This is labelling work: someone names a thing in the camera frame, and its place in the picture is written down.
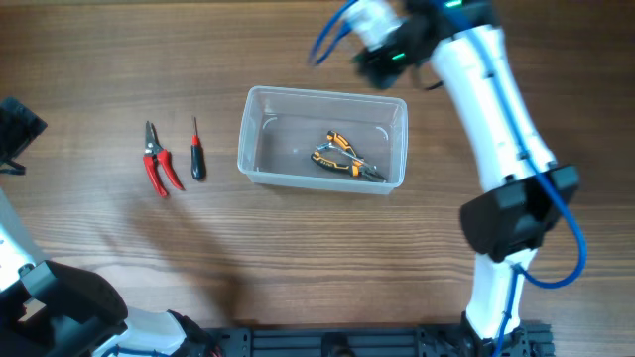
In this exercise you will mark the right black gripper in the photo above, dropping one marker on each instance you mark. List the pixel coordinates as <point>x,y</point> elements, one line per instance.
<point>387,73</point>

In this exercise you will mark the silver socket wrench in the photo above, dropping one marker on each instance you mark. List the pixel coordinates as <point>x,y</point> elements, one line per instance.
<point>332,147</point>

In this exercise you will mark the orange black pliers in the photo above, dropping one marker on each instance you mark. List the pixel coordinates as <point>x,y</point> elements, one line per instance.
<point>351,168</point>

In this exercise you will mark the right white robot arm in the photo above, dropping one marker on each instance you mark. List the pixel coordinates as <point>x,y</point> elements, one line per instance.
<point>525,191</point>

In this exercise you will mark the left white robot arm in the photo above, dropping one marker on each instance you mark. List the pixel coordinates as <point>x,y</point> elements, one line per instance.
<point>49,309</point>

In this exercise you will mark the clear plastic container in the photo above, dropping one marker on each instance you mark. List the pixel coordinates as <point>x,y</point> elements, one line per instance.
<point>282,127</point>

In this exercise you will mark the black red screwdriver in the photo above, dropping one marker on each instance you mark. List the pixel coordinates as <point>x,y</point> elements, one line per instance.
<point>198,167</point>

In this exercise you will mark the red handled pruning shears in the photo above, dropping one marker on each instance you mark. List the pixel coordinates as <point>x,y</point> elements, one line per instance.
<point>156,156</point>

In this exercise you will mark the black aluminium base frame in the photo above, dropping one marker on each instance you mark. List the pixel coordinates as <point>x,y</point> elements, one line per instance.
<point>420,341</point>

